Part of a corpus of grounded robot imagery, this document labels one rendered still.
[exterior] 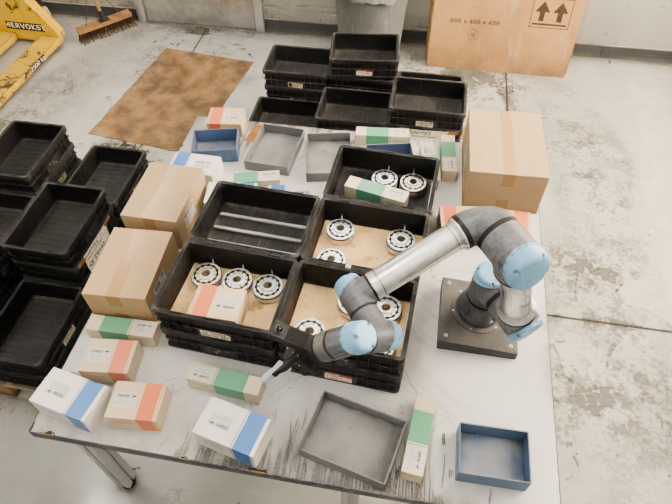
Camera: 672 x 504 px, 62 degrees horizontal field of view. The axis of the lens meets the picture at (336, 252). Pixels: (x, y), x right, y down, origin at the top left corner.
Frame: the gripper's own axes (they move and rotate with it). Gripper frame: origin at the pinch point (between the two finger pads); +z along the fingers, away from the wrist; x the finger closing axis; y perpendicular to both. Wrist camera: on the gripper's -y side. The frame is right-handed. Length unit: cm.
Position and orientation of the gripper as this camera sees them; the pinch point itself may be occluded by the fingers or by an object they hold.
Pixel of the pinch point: (269, 355)
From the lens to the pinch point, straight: 154.5
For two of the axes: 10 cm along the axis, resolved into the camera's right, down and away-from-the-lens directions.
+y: 6.9, 6.0, 4.0
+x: 3.0, -7.5, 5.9
